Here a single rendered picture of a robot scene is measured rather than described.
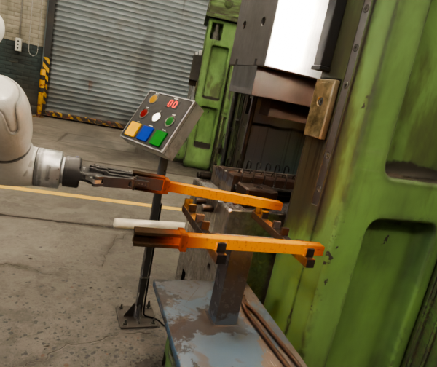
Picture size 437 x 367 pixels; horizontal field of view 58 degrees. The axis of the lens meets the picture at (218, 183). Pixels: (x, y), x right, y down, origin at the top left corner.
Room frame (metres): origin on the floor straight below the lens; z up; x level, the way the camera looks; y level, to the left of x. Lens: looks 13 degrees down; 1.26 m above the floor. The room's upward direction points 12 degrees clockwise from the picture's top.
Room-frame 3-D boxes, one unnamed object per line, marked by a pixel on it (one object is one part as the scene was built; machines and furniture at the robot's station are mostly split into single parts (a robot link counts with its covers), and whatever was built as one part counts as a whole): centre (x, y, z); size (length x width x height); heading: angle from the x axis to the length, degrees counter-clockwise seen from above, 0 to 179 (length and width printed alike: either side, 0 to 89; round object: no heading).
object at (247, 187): (1.29, -0.13, 0.95); 0.12 x 0.08 x 0.06; 114
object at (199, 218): (0.92, -0.08, 0.96); 0.23 x 0.06 x 0.02; 111
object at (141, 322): (1.91, 0.29, 0.05); 0.22 x 0.22 x 0.09; 24
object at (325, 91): (1.19, -0.25, 1.27); 0.09 x 0.02 x 0.17; 24
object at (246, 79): (1.51, -0.20, 1.32); 0.42 x 0.20 x 0.10; 114
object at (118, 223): (1.71, 0.21, 0.62); 0.44 x 0.05 x 0.05; 114
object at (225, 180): (1.51, -0.20, 0.96); 0.42 x 0.20 x 0.09; 114
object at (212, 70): (6.79, -0.19, 1.45); 2.18 x 1.23 x 2.89; 104
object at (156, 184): (0.95, 0.17, 1.01); 0.07 x 0.01 x 0.03; 109
